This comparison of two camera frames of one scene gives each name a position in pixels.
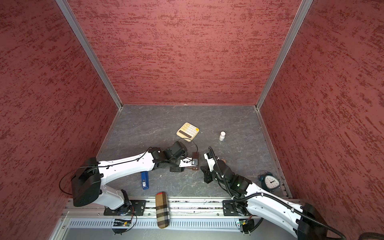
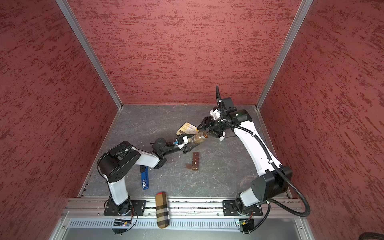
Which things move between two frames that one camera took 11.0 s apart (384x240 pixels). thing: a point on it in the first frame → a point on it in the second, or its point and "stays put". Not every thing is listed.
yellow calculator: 188,131 stays put
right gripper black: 207,174 → 208,124
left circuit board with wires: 121,226 stays put
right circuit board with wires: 246,226 stays put
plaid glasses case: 162,209 stays put
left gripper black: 176,169 → 189,148
